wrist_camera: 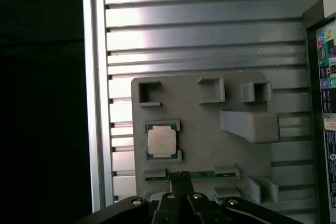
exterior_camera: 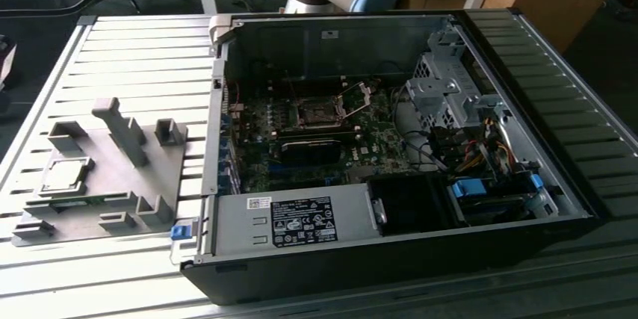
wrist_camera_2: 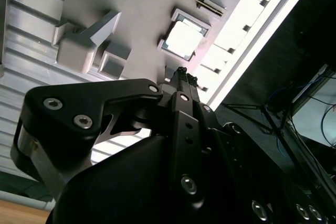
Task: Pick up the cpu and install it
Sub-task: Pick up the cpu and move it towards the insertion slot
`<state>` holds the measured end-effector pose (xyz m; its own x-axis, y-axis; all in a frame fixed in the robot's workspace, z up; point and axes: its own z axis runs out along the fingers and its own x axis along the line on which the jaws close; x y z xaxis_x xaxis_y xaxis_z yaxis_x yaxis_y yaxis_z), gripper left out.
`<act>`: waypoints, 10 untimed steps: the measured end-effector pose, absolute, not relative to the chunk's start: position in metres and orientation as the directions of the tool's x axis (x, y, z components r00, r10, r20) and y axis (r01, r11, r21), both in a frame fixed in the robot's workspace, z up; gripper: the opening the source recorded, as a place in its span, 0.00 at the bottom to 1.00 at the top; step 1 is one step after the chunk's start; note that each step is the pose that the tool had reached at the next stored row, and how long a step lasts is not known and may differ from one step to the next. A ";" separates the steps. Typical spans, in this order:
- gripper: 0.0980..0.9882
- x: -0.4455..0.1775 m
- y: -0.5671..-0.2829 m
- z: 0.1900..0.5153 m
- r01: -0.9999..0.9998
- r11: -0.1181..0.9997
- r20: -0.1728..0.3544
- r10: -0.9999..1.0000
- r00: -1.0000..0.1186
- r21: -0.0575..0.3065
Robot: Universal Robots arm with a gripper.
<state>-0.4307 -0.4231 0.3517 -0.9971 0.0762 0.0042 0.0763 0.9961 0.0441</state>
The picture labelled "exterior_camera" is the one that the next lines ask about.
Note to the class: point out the silver chipset heat sink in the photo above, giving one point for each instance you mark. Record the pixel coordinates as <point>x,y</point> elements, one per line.
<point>360,174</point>

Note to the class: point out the CPU with silver top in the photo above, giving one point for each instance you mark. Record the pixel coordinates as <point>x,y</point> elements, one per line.
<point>65,175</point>

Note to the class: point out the green motherboard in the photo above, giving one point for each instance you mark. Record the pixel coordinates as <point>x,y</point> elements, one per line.
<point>380,136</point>

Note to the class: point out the small graphics card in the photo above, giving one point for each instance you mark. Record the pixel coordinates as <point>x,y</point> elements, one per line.
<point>309,152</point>

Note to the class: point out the metal drive cage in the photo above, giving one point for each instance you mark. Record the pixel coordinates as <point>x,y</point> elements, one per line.
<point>438,102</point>

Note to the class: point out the blue plastic clip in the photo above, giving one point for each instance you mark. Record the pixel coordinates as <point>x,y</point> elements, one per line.
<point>537,181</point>

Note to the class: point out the black open PC case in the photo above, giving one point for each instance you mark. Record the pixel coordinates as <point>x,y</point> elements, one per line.
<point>349,278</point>

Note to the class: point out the blue case latch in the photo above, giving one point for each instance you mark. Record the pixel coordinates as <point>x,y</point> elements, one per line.
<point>181,232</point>

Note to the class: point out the grey parts rack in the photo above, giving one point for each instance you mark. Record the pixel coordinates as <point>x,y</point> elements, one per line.
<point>119,192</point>

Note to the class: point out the blue disk carrier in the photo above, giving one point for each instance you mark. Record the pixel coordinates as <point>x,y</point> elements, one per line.
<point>469,188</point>

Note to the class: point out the CPU socket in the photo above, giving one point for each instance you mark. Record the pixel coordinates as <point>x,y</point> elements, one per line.
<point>320,113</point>

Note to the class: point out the grey power supply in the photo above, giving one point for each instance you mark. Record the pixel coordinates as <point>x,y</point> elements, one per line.
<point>240,229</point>

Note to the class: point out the green RAM stick on rack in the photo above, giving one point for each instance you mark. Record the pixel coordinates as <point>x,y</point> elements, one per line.
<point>78,203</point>

